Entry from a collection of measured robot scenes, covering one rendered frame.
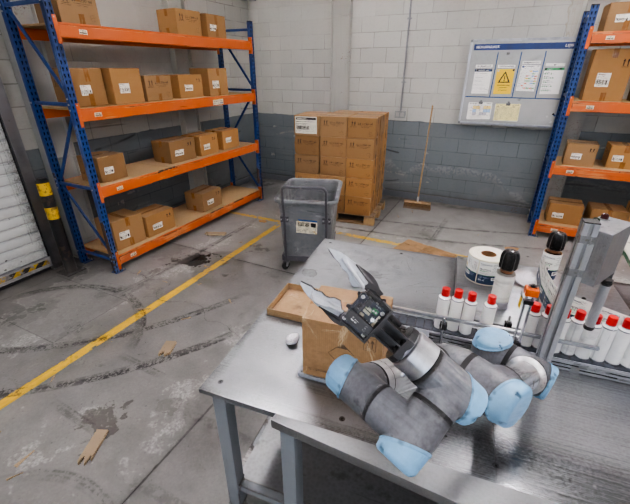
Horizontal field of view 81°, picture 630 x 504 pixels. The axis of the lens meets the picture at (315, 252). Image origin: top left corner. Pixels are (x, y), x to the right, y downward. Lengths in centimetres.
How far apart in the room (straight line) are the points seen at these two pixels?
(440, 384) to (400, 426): 9
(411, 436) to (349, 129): 445
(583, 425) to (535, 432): 18
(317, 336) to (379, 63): 530
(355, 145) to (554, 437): 397
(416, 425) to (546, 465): 89
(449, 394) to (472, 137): 554
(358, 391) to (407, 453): 12
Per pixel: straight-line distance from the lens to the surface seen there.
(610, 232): 147
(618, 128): 615
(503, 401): 98
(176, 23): 498
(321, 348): 143
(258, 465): 208
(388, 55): 625
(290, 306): 193
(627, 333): 185
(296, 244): 381
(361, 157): 490
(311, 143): 507
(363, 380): 70
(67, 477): 263
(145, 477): 246
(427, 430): 66
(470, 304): 171
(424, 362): 65
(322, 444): 138
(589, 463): 158
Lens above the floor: 193
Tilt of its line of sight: 26 degrees down
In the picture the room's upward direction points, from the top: straight up
